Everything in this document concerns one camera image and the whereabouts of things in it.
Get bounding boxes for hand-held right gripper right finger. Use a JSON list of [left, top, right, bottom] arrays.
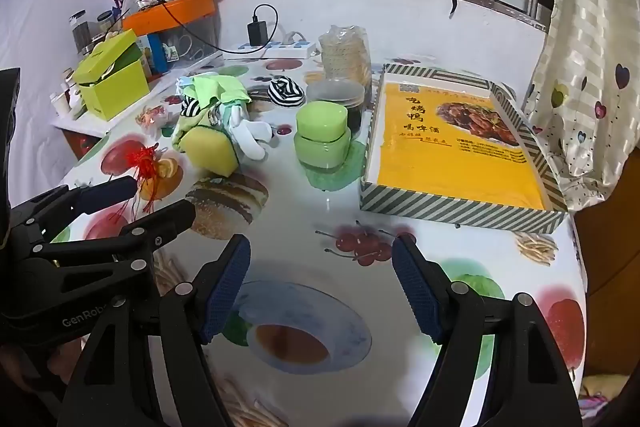
[[391, 236, 576, 427]]

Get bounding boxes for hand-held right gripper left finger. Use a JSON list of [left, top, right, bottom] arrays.
[[60, 234, 252, 427]]

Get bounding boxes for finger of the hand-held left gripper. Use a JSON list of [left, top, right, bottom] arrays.
[[30, 199, 197, 305], [10, 176, 139, 240]]

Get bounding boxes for white sock green trim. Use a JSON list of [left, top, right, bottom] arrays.
[[226, 106, 275, 164]]

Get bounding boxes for striped cardboard box yellow lining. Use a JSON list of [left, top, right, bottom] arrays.
[[359, 63, 572, 234]]

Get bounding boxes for light green cloth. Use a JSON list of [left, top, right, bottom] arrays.
[[184, 76, 252, 108]]

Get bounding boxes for black white striped sock ball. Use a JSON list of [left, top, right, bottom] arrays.
[[267, 76, 306, 108]]

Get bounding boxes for person's left hand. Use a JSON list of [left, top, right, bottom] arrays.
[[0, 339, 86, 400]]

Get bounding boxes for red tassel knot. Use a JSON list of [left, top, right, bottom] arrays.
[[125, 146, 168, 214]]

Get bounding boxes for yellow sponge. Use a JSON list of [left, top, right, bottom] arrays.
[[182, 126, 240, 178]]

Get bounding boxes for white shelf board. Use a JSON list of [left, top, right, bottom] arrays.
[[50, 52, 228, 140]]

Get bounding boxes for white bottle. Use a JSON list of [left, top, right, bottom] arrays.
[[50, 89, 73, 118]]

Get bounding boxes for lime green box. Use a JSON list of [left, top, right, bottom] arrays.
[[73, 29, 150, 122]]

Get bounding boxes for black white striped sock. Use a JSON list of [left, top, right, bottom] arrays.
[[180, 96, 207, 121]]

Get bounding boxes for blue carton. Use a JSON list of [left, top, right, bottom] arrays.
[[146, 33, 170, 76]]

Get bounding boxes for tall glass jar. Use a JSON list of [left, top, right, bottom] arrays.
[[69, 10, 92, 56]]

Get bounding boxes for light green plastic jar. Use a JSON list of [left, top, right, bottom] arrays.
[[293, 102, 352, 171]]

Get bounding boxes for storage bin orange lid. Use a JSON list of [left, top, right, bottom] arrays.
[[121, 0, 222, 68]]

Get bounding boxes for brown wooden cabinet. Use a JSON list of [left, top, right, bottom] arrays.
[[574, 167, 640, 380]]

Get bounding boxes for white power strip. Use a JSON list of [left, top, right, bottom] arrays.
[[222, 39, 317, 60]]

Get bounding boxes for black charger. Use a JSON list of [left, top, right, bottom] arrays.
[[247, 21, 269, 48]]

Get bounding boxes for clear lidded plastic container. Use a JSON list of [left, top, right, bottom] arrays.
[[306, 78, 367, 135]]

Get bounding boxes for bag of paper cups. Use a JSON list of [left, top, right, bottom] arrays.
[[318, 25, 372, 84]]

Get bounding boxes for heart print curtain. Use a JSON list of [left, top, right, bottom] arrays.
[[529, 0, 640, 210]]

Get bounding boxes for black cable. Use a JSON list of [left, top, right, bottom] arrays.
[[160, 2, 282, 56]]

